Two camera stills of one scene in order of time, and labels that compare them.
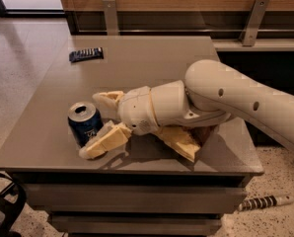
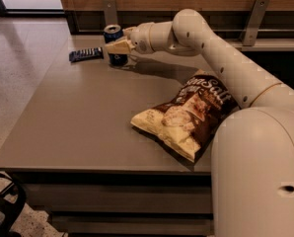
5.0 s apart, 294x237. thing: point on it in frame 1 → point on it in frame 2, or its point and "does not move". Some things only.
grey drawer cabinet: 144,188 does not move
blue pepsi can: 84,120 → 111,33
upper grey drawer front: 134,198 does not move
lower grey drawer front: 137,224 does not move
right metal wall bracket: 256,21 does not move
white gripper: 136,110 → 141,38
